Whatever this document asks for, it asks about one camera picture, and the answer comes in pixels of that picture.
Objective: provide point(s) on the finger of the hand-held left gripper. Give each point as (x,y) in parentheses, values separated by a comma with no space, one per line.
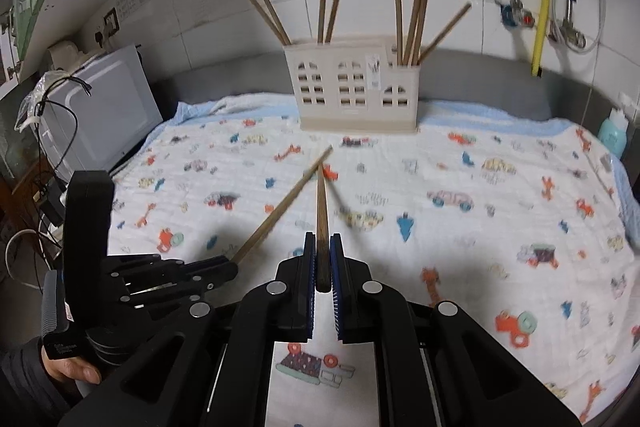
(210,269)
(165,299)

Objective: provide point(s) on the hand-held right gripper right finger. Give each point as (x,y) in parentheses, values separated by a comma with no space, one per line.
(336,267)

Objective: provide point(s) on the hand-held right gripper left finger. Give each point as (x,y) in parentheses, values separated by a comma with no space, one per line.
(310,267)

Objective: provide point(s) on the beige plastic chopstick holder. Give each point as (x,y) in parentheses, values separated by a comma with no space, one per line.
(350,117)

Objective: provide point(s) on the person's left forearm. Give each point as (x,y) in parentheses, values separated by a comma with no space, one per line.
(25,382)

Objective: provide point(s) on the person's left hand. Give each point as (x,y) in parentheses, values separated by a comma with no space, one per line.
(70,367)

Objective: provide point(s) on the white microwave oven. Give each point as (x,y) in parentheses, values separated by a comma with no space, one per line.
(100,107)

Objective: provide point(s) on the white cartoon printed blanket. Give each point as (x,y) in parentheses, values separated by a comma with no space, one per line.
(450,247)

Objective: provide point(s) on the clear plastic bag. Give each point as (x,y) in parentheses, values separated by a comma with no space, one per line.
(32,107)

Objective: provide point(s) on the white appliance behind microwave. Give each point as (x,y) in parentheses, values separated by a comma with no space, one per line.
(65,52)

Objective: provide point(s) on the teal soap pump bottle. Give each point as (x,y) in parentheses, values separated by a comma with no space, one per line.
(615,132)

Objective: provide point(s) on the metal pipe valve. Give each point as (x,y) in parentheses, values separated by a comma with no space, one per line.
(567,35)

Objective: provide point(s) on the wall power socket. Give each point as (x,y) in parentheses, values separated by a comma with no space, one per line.
(107,25)

